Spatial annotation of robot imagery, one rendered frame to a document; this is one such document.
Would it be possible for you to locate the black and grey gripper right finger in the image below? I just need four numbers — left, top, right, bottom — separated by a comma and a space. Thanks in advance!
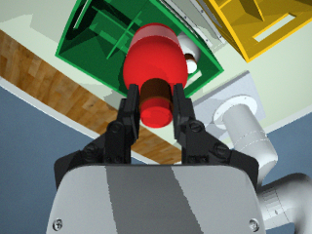
173, 83, 259, 191

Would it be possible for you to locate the green divided crate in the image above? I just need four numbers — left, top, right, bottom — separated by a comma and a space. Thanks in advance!
55, 0, 224, 98

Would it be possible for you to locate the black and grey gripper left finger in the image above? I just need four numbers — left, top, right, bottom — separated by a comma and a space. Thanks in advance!
54, 84, 140, 192

